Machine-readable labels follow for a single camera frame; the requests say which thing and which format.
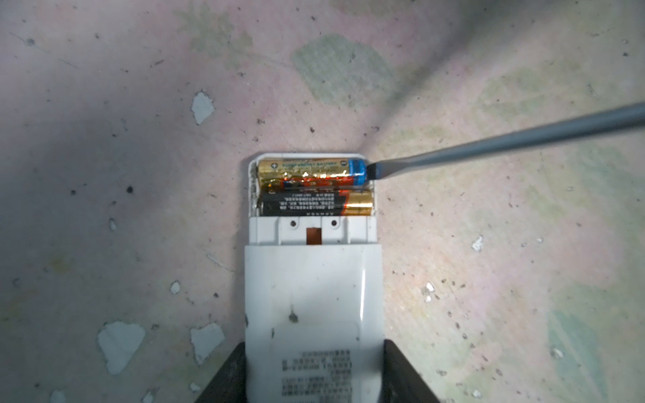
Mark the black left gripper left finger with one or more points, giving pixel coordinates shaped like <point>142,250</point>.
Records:
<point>229,383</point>

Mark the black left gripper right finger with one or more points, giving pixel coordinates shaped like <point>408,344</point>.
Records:
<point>401,383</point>

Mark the white air conditioner remote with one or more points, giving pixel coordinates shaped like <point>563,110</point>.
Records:
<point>313,301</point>

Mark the black gold AA battery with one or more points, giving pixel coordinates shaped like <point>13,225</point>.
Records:
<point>316,203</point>

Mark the gold blue AA battery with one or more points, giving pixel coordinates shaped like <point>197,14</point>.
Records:
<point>286,174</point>

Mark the orange handled screwdriver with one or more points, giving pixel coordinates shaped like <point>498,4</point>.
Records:
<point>603,123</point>

